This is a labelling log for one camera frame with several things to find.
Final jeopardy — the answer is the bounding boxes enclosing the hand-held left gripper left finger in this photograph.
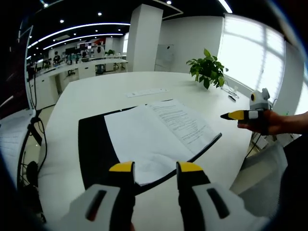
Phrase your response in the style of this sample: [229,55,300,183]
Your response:
[57,161,137,231]

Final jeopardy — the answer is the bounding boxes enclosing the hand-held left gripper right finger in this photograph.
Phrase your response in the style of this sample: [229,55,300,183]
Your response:
[175,161,268,231]

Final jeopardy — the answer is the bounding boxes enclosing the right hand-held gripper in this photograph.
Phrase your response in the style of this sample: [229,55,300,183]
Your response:
[220,88,271,121]

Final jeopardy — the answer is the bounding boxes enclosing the black folder with white pages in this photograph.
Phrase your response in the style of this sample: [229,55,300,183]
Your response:
[78,98,223,193]

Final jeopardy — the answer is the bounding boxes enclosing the person's right forearm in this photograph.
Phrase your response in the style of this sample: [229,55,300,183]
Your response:
[286,110,308,134]

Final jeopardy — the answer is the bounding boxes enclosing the green potted plant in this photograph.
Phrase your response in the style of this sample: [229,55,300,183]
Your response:
[186,48,226,90]

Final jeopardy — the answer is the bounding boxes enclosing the person's body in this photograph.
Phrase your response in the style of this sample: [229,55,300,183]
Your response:
[276,133,308,218]

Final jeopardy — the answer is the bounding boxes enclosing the white freestanding board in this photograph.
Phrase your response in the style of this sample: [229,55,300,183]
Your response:
[154,44,175,72]

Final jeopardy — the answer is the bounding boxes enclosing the white power strip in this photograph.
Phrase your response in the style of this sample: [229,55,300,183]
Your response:
[125,88,170,99]

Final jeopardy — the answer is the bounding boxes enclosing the white mesh chair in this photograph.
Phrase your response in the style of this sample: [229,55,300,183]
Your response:
[0,109,37,193]

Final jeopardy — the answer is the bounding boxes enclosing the long white office desk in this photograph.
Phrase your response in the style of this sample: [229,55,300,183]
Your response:
[27,57,129,109]

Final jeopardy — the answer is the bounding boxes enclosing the thin cable on table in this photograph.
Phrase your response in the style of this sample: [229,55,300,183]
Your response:
[220,80,241,99]

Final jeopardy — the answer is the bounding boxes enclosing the black hanging cables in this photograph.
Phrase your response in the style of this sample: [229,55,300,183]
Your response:
[20,61,49,186]

